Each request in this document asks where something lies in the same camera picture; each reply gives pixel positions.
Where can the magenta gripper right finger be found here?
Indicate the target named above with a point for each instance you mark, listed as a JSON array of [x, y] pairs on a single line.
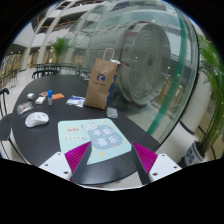
[[150, 166]]

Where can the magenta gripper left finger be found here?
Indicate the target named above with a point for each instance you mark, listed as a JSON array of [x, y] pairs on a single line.
[[70, 165]]

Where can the light blue mouse pad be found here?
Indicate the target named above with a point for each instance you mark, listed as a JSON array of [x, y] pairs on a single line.
[[107, 140]]

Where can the white computer mouse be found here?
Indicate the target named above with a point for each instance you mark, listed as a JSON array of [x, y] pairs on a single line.
[[36, 119]]

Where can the small grey foil packet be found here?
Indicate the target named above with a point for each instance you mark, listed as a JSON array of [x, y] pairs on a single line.
[[111, 113]]

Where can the orange card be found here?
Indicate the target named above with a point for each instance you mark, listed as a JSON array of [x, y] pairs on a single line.
[[57, 96]]

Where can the white small box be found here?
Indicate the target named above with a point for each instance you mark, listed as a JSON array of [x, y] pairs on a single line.
[[40, 100]]

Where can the clear wrapped snack packet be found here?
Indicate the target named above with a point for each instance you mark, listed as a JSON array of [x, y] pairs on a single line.
[[25, 107]]

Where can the small bottle blue cap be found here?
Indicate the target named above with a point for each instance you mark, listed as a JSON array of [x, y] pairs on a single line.
[[49, 97]]

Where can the pink small packet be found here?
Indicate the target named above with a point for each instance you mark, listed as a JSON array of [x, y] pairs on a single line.
[[43, 94]]

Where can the black chair left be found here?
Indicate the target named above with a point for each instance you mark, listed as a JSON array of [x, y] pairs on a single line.
[[5, 120]]

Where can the brown paper bag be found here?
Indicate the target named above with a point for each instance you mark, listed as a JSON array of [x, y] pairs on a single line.
[[102, 79]]

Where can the black chair behind table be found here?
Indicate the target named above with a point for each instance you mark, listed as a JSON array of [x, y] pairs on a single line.
[[43, 73]]

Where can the green plant background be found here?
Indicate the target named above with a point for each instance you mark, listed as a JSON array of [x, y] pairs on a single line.
[[60, 46]]

